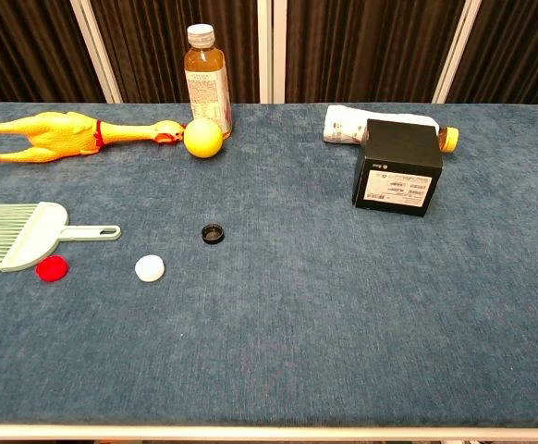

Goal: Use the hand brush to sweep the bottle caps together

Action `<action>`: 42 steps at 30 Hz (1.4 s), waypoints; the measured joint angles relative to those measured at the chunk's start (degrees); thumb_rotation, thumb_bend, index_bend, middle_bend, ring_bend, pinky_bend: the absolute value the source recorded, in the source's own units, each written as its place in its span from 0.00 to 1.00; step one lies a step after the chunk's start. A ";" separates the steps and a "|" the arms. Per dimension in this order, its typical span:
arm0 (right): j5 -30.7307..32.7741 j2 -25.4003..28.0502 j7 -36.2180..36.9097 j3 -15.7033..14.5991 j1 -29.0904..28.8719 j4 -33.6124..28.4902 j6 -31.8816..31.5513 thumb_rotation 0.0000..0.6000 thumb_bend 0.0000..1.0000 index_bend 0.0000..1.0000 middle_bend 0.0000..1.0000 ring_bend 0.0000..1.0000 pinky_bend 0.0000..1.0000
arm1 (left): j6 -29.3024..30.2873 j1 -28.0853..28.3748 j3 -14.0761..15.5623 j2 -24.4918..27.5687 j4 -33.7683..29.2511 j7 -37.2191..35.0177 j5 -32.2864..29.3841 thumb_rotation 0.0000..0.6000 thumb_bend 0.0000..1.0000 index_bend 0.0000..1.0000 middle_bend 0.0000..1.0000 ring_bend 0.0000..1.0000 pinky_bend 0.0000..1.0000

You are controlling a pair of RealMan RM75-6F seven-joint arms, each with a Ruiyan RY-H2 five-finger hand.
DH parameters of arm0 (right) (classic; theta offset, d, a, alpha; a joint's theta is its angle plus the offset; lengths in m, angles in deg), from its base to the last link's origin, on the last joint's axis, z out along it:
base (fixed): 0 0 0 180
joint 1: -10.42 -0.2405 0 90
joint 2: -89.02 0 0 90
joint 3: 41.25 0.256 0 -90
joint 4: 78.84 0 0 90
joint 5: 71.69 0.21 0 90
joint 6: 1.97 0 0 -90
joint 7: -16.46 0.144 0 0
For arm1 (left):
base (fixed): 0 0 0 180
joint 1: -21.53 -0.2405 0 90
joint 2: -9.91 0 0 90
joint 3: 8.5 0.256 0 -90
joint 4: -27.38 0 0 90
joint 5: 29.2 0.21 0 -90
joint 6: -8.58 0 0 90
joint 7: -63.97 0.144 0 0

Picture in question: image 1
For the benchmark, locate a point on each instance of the pale green brush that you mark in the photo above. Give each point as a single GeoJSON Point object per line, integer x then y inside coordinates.
{"type": "Point", "coordinates": [28, 238]}

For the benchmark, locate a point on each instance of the black bottle cap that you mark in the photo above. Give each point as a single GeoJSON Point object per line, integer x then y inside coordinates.
{"type": "Point", "coordinates": [212, 233]}

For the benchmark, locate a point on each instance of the white bottle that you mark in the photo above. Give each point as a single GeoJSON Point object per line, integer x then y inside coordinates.
{"type": "Point", "coordinates": [347, 125]}

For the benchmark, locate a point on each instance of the amber drink bottle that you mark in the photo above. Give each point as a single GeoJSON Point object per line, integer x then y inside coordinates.
{"type": "Point", "coordinates": [207, 88]}

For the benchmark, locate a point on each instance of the red bottle cap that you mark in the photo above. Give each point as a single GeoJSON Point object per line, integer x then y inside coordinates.
{"type": "Point", "coordinates": [52, 268]}

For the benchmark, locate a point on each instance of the blue table cloth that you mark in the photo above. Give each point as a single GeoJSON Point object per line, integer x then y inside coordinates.
{"type": "Point", "coordinates": [269, 300]}

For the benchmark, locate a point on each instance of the yellow ball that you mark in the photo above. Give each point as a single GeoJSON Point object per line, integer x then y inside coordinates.
{"type": "Point", "coordinates": [203, 138]}

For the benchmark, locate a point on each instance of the black cardboard box white label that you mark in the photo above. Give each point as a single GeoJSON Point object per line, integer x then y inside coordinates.
{"type": "Point", "coordinates": [398, 171]}

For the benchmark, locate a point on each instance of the yellow rubber chicken toy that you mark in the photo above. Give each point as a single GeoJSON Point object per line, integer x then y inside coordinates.
{"type": "Point", "coordinates": [61, 135]}

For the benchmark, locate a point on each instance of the white partition frame post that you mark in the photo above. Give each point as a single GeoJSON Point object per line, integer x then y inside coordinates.
{"type": "Point", "coordinates": [456, 48]}
{"type": "Point", "coordinates": [95, 48]}
{"type": "Point", "coordinates": [265, 51]}

